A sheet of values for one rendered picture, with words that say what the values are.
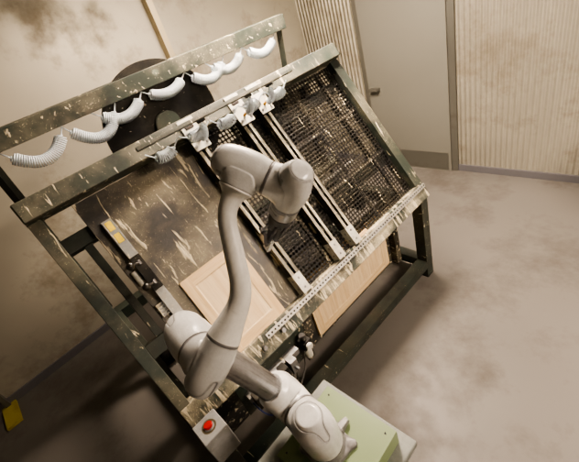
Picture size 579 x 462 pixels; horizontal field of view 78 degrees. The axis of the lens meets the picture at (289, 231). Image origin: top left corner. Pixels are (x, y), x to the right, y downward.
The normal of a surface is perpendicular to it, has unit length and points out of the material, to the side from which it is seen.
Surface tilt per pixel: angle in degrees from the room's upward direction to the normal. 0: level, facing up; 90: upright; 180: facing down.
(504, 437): 0
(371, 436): 4
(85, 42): 90
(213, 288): 58
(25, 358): 90
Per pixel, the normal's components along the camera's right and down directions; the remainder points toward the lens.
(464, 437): -0.28, -0.79
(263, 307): 0.42, -0.21
